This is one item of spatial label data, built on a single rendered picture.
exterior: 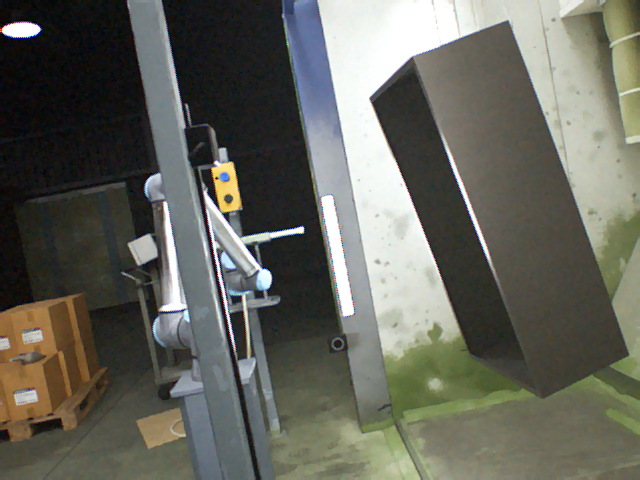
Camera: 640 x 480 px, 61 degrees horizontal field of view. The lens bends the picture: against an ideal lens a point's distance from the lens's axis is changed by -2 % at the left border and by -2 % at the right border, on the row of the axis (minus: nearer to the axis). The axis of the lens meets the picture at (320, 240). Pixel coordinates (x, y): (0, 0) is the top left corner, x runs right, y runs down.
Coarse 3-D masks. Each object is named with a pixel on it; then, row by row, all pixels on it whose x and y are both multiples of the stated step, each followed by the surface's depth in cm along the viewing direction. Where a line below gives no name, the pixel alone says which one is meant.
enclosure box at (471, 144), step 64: (448, 64) 173; (512, 64) 176; (384, 128) 232; (448, 128) 174; (512, 128) 177; (448, 192) 237; (512, 192) 177; (448, 256) 237; (512, 256) 178; (576, 256) 181; (512, 320) 180; (576, 320) 182
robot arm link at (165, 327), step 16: (160, 192) 227; (160, 208) 228; (160, 224) 228; (160, 240) 228; (160, 256) 228; (160, 272) 229; (176, 272) 227; (176, 288) 227; (176, 304) 226; (160, 320) 227; (176, 320) 223; (160, 336) 227; (176, 336) 221
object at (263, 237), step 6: (300, 228) 289; (264, 234) 287; (270, 234) 289; (276, 234) 289; (282, 234) 289; (288, 234) 289; (240, 240) 287; (246, 240) 287; (252, 240) 287; (258, 240) 287; (264, 240) 288; (270, 240) 288; (216, 246) 286
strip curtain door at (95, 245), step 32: (96, 192) 1151; (32, 224) 1148; (64, 224) 1151; (96, 224) 1154; (128, 224) 1158; (32, 256) 1151; (64, 256) 1154; (96, 256) 1157; (128, 256) 1160; (32, 288) 1154; (64, 288) 1157; (96, 288) 1160; (128, 288) 1164
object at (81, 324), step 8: (72, 296) 488; (80, 296) 485; (40, 304) 458; (72, 304) 461; (80, 304) 481; (72, 312) 461; (80, 312) 476; (72, 320) 461; (80, 320) 472; (88, 320) 494; (72, 328) 461; (80, 328) 468; (88, 328) 490; (80, 336) 464
